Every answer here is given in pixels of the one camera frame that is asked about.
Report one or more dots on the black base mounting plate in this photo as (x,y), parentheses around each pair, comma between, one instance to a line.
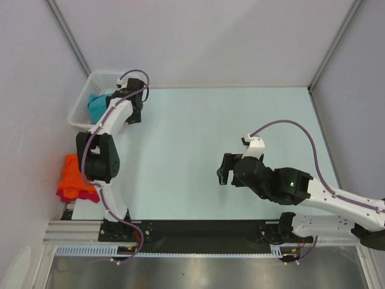
(211,236)

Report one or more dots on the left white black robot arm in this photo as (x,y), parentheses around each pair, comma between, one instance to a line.
(98,156)

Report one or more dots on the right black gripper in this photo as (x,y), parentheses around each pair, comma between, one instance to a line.
(228,159)

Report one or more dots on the magenta t shirt on table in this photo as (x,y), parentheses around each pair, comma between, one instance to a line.
(70,196)

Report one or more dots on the white plastic mesh basket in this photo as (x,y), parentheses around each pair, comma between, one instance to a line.
(99,82)

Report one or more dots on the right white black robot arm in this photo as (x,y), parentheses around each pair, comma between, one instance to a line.
(350,215)

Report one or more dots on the white slotted cable duct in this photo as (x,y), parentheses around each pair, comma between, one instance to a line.
(124,251)

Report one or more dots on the teal t shirt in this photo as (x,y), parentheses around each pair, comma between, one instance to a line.
(97,107)

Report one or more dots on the orange t shirt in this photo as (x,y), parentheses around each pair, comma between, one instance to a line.
(71,179)

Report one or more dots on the aluminium frame rail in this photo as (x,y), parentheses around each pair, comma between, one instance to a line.
(72,232)

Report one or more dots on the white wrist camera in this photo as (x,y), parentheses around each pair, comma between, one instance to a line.
(254,146)
(121,83)

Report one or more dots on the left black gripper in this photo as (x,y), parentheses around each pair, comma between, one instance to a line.
(133,118)

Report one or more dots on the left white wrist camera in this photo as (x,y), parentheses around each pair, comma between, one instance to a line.
(121,83)

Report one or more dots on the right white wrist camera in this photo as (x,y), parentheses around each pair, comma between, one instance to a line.
(254,146)

